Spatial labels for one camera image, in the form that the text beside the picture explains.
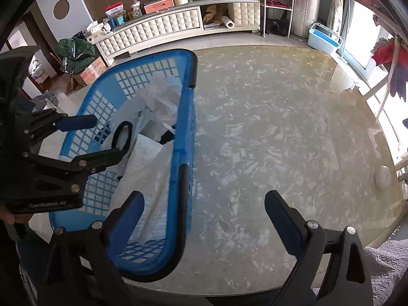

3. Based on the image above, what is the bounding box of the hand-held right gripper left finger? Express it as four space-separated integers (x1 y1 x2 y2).
46 190 145 306

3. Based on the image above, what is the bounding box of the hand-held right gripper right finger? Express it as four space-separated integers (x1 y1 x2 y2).
264 190 375 306

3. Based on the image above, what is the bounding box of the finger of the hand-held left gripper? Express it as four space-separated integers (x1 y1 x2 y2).
22 108 98 141
22 148 124 198

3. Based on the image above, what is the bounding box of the white ribbed towel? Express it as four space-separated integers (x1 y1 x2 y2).
119 134 179 243

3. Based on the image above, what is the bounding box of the white cloth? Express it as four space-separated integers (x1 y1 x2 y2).
94 97 150 179

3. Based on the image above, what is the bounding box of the white plastic bag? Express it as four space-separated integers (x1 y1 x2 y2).
140 75 185 142

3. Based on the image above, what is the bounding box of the blue plastic basket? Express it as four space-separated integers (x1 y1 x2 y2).
49 49 198 283

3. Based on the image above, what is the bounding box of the brown cardboard box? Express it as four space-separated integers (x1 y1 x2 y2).
57 72 86 94

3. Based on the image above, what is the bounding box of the pink printed cardboard box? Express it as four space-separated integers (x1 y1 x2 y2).
79 56 108 85

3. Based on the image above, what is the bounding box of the green plastic bag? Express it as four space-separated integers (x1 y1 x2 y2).
55 37 96 74

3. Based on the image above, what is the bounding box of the white tissue box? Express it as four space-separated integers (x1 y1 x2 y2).
86 22 106 35

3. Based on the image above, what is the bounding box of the white round disc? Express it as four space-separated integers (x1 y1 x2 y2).
375 165 391 188

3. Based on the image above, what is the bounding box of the grey knitted blanket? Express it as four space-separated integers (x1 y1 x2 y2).
314 239 408 306

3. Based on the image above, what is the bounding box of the red and white packet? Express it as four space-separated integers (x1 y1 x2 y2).
105 3 125 18

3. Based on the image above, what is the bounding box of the white tufted cabinet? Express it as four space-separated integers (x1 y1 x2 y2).
95 0 261 67

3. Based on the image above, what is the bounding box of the brown paper bag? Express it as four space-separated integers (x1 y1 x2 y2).
203 5 224 26

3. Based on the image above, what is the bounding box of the light blue plastic bin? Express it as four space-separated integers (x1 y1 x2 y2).
308 22 343 53

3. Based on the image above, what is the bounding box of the white clothes drying rack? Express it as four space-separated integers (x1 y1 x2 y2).
346 0 408 185

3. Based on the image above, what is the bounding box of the black bag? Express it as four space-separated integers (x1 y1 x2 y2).
264 19 289 36

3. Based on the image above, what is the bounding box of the red garment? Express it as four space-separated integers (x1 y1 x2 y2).
371 38 408 67

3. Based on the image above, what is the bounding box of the white metal rack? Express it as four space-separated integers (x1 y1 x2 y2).
250 0 297 38

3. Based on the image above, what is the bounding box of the grey standing air conditioner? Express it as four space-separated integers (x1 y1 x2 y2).
291 0 324 39

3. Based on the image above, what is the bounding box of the patterned curtain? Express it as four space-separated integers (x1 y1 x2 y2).
328 0 351 39

